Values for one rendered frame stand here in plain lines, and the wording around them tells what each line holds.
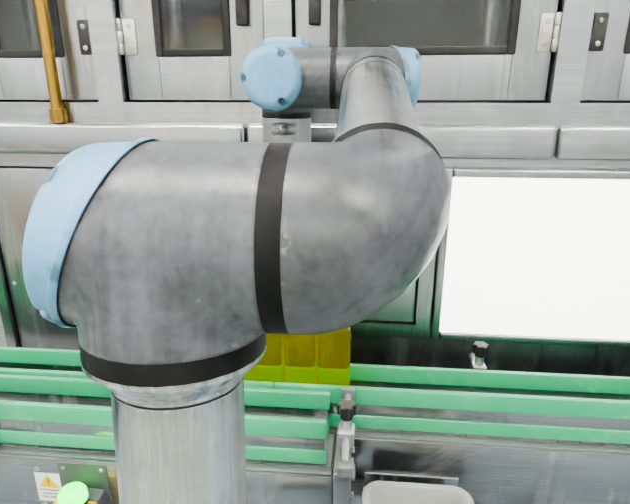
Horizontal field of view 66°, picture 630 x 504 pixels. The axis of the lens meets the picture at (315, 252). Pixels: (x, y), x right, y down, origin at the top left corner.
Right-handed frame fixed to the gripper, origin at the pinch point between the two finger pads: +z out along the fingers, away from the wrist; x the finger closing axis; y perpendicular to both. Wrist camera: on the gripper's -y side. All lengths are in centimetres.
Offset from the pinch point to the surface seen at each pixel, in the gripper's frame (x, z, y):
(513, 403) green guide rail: 3.7, 21.5, -36.2
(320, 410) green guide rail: 5.8, 23.8, -3.9
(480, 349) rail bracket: -4.7, 16.2, -32.0
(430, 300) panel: -12.4, 10.4, -23.6
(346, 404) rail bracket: 14.9, 15.7, -8.5
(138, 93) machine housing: -17.0, -27.6, 33.1
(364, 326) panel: -12.3, 16.6, -11.1
